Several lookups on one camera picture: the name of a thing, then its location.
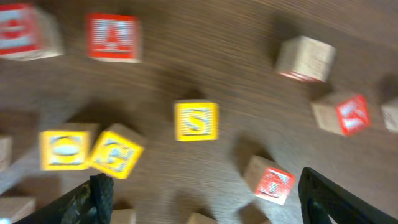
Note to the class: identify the blue P block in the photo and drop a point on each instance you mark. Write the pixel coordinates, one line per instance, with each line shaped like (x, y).
(197, 218)

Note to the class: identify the green Z block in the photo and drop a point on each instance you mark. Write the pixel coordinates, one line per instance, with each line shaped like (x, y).
(390, 114)

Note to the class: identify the red 9 block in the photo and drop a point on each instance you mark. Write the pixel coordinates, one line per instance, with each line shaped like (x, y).
(29, 33)

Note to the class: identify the green V block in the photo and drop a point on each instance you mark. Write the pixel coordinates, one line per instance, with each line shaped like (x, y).
(124, 216)

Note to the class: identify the yellow C block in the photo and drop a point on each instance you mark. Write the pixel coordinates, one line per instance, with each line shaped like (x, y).
(14, 209)

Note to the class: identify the tilted red A block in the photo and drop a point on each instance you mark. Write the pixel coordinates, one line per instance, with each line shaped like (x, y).
(343, 113)

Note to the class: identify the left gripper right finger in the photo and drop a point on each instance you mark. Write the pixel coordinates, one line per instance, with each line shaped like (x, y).
(323, 201)

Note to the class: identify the red O block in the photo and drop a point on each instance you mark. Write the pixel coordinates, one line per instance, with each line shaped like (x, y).
(268, 180)

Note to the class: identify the yellow S block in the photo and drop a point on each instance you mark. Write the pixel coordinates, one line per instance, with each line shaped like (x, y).
(196, 120)

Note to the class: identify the yellow G block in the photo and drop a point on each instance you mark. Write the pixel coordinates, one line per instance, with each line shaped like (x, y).
(117, 150)

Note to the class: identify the wooden block red edge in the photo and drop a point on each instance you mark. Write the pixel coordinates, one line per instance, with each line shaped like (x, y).
(305, 59)

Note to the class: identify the yellow O block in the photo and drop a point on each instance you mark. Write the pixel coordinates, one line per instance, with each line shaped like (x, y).
(67, 147)

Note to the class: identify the upper blue H block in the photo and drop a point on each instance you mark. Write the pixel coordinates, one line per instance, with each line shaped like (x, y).
(6, 152)

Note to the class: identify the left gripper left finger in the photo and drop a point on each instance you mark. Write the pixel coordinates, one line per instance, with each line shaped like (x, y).
(90, 202)

